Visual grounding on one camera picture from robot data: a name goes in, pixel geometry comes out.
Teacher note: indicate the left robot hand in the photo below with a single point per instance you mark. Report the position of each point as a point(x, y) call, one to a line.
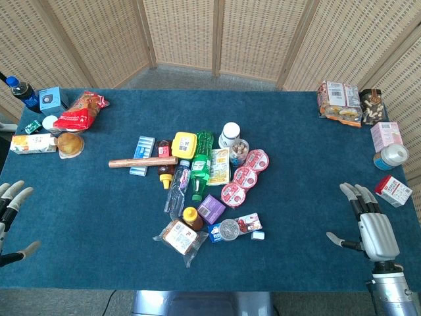
point(8, 204)

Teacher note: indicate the red round snack cups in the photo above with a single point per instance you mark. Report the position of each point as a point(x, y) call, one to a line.
point(245, 177)

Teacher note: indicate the small green packet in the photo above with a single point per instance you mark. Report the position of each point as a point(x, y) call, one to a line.
point(33, 126)

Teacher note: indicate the dark nut snack bag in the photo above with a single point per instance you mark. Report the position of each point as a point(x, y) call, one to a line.
point(371, 107)

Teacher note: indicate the orange snack bag with labels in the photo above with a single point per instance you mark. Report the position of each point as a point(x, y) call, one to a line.
point(338, 103)

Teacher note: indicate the brown sausage stick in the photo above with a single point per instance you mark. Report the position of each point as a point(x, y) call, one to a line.
point(143, 162)

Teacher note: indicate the white pill bottle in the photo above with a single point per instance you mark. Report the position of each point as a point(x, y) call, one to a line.
point(229, 135)

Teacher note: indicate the blue box with mask print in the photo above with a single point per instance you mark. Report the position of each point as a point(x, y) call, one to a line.
point(52, 100)

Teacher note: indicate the light blue gum pack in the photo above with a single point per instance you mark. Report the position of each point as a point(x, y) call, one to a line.
point(143, 149)

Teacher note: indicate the dark cola bottle blue cap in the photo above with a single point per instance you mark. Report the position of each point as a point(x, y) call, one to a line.
point(23, 93)

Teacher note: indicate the yellow white snack sachet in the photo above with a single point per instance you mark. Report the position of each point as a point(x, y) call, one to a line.
point(218, 166)

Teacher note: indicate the brown sauce bottle yellow cap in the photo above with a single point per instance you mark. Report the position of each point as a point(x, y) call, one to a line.
point(165, 171)

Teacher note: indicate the green plastic bottle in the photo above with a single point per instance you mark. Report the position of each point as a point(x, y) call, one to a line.
point(202, 164)

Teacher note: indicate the orange white juice carton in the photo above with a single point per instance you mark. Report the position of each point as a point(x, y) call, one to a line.
point(33, 144)

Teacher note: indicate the pink white box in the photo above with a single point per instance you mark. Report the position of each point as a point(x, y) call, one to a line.
point(386, 135)

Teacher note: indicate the blue white small box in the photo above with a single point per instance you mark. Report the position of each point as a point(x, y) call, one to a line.
point(213, 235)

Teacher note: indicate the small light blue eraser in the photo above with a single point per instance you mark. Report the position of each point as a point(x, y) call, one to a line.
point(258, 235)

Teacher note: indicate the blue tub with white lid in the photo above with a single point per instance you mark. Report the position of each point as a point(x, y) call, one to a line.
point(390, 157)

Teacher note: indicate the round bun in plastic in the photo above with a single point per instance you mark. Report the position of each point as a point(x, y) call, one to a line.
point(70, 145)

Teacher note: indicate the red white picture card pack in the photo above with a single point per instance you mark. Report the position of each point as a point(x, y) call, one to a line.
point(250, 222)

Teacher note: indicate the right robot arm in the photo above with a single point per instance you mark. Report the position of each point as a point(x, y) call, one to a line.
point(393, 289)

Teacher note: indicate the clear jar of biscuit sticks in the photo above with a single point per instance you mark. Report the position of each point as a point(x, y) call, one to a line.
point(239, 151)

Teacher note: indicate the yellow lidded box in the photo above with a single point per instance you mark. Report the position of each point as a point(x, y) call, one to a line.
point(184, 145)

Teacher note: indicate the blue table cloth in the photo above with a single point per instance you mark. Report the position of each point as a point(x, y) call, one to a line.
point(210, 230)

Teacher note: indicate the purple small box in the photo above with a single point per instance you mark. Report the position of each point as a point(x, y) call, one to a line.
point(211, 209)

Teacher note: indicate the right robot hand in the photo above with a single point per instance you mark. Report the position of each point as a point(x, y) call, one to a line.
point(375, 227)

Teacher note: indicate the woven bamboo folding screen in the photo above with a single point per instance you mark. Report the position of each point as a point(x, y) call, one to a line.
point(210, 39)

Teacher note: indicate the red white milk carton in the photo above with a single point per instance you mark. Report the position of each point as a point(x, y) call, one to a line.
point(393, 191)

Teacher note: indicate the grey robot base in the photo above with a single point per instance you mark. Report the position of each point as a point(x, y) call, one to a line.
point(202, 303)

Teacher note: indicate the sliced bread in plastic bag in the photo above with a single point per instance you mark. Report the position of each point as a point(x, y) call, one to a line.
point(181, 237)

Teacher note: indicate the red bread bag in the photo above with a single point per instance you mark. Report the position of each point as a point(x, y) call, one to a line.
point(80, 112)

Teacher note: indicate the honey bottle yellow cap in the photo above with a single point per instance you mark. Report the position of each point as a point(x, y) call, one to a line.
point(192, 217)

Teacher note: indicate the clear water bottle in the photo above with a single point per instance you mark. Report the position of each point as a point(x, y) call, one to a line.
point(177, 191)

